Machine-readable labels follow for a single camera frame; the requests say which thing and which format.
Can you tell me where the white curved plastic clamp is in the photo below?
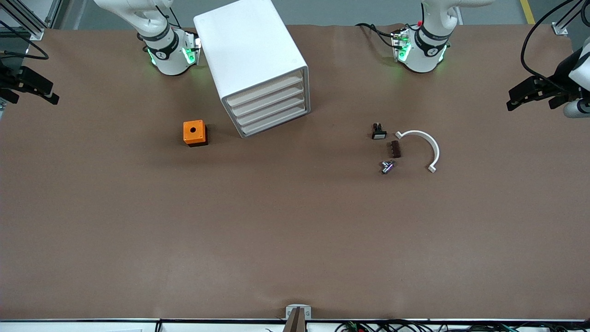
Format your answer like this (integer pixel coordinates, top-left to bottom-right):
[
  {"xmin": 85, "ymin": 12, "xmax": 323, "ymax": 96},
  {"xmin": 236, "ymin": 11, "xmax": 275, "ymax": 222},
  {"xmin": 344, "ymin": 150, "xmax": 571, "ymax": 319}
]
[{"xmin": 395, "ymin": 130, "xmax": 441, "ymax": 173}]

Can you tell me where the orange box with hole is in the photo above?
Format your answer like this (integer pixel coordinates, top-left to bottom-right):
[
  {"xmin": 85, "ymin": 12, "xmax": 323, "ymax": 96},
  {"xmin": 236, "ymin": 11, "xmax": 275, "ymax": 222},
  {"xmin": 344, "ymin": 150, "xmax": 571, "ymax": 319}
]
[{"xmin": 183, "ymin": 120, "xmax": 208, "ymax": 148}]

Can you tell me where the brown table mat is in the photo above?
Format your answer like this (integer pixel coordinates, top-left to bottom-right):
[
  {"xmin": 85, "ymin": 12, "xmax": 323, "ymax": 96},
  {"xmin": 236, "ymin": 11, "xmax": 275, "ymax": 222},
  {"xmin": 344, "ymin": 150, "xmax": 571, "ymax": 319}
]
[{"xmin": 0, "ymin": 23, "xmax": 590, "ymax": 321}]

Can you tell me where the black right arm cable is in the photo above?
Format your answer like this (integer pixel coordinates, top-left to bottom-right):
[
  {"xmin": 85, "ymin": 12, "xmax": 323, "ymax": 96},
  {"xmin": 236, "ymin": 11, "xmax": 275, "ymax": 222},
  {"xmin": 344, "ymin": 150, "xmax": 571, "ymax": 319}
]
[{"xmin": 0, "ymin": 21, "xmax": 50, "ymax": 61}]

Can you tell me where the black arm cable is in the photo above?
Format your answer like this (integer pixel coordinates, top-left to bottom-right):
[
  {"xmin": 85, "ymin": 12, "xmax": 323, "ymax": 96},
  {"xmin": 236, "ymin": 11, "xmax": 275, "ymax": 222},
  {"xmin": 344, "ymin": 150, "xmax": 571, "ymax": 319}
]
[
  {"xmin": 520, "ymin": 0, "xmax": 590, "ymax": 83},
  {"xmin": 0, "ymin": 21, "xmax": 50, "ymax": 61}
]

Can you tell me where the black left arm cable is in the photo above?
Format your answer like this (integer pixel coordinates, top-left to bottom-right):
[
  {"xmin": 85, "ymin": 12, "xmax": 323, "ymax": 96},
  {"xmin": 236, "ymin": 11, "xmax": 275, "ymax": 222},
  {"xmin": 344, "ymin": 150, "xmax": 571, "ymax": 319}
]
[{"xmin": 520, "ymin": 0, "xmax": 590, "ymax": 83}]

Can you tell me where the aluminium frame profile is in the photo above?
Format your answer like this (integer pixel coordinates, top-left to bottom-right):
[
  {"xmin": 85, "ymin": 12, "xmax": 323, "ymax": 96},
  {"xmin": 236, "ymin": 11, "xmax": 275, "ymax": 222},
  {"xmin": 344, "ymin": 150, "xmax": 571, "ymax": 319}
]
[
  {"xmin": 552, "ymin": 0, "xmax": 590, "ymax": 36},
  {"xmin": 0, "ymin": 0, "xmax": 63, "ymax": 41}
]

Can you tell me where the black base cable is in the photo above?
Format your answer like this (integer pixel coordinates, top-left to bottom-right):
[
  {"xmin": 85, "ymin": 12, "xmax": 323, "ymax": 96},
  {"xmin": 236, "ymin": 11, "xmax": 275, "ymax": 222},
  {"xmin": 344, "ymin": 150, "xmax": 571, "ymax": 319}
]
[{"xmin": 355, "ymin": 22, "xmax": 399, "ymax": 49}]

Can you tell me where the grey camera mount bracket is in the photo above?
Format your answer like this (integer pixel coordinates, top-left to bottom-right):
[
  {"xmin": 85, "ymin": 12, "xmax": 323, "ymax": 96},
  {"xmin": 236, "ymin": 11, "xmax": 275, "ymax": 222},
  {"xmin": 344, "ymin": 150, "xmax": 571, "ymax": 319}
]
[{"xmin": 286, "ymin": 304, "xmax": 312, "ymax": 332}]

